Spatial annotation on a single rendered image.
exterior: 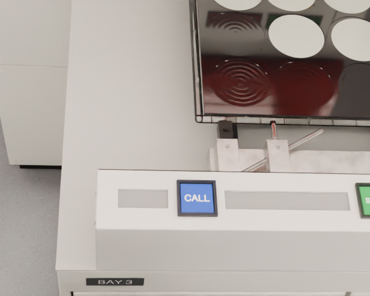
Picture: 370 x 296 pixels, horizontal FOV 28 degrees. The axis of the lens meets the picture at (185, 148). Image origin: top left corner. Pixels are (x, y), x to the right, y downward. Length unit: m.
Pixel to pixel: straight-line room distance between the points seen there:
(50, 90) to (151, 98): 0.54
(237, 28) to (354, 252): 0.45
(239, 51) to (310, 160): 0.23
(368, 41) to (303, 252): 0.43
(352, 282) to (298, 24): 0.46
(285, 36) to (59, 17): 0.51
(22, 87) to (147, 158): 0.63
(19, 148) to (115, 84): 0.75
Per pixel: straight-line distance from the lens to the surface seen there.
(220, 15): 1.33
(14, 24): 1.62
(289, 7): 1.37
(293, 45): 1.31
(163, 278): 1.17
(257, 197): 1.06
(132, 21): 1.41
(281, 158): 1.15
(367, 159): 1.23
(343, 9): 1.40
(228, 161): 1.13
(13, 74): 1.76
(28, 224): 2.09
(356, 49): 1.34
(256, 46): 1.29
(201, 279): 1.17
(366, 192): 1.09
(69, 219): 1.17
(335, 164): 1.21
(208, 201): 1.03
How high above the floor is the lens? 1.86
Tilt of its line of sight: 57 degrees down
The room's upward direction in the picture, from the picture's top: 10 degrees clockwise
